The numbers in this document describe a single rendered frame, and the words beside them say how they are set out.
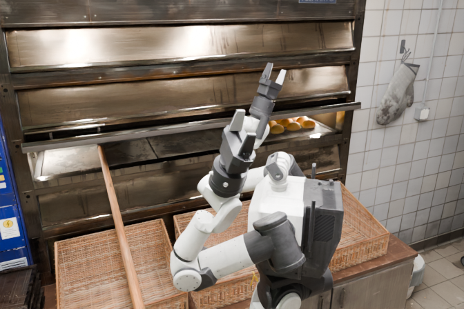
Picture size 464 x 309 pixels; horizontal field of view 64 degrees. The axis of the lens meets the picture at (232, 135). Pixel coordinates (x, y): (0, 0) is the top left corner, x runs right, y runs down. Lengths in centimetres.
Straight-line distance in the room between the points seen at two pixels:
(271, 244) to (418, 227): 252
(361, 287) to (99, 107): 173
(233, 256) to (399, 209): 227
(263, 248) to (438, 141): 232
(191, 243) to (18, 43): 119
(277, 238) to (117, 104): 112
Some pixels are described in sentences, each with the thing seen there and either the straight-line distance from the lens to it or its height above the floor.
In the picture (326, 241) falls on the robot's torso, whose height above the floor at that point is 128.
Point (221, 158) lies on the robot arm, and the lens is 90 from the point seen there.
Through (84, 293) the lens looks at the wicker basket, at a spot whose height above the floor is 59.
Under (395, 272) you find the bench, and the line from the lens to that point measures 255.
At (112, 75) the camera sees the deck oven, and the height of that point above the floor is 166.
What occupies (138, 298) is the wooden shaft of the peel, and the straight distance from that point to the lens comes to 119.
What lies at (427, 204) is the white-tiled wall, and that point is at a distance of 344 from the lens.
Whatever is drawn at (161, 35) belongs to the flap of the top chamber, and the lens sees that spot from 190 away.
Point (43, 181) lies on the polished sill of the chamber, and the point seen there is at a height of 118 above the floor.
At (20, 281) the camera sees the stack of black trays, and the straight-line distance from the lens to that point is 205.
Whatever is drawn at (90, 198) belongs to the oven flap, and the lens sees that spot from 208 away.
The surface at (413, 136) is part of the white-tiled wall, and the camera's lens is 300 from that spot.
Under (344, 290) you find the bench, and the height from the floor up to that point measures 50.
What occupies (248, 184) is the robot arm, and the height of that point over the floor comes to 129.
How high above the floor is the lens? 200
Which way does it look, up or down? 20 degrees down
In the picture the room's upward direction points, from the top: straight up
